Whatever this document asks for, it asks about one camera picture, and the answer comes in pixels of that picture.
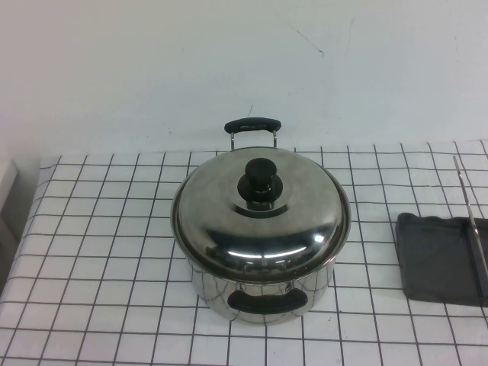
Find stainless steel lid black knob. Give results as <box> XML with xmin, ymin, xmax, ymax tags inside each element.
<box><xmin>173</xmin><ymin>146</ymin><xmax>351</xmax><ymax>284</ymax></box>

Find stainless steel pot black handles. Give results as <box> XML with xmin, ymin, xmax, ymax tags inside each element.
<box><xmin>172</xmin><ymin>116</ymin><xmax>352</xmax><ymax>336</ymax></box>

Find black lid rack with wire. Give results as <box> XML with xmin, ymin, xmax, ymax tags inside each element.
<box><xmin>395</xmin><ymin>155</ymin><xmax>488</xmax><ymax>308</ymax></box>

